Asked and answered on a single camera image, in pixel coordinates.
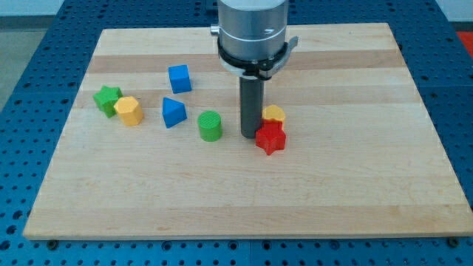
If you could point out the blue triangle block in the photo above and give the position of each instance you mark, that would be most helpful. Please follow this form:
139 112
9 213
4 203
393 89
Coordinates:
173 112

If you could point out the yellow hexagon block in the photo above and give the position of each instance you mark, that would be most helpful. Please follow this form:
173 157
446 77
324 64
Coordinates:
129 111

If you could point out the yellow heart block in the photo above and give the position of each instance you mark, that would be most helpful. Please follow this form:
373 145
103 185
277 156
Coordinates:
273 113

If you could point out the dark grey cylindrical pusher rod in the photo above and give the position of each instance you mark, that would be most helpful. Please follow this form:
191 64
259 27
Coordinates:
251 99

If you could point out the red star block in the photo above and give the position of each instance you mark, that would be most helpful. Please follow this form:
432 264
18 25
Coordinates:
271 137

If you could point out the blue cube block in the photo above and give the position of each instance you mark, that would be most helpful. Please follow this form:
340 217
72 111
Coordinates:
179 78

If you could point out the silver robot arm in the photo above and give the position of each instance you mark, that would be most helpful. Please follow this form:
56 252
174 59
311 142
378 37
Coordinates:
252 45

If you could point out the green cylinder block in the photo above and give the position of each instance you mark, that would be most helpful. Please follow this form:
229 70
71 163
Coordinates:
210 126

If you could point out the wooden board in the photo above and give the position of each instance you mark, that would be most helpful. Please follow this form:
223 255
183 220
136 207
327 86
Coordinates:
362 157

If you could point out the green star block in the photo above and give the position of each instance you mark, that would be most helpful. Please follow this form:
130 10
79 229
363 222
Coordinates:
106 98

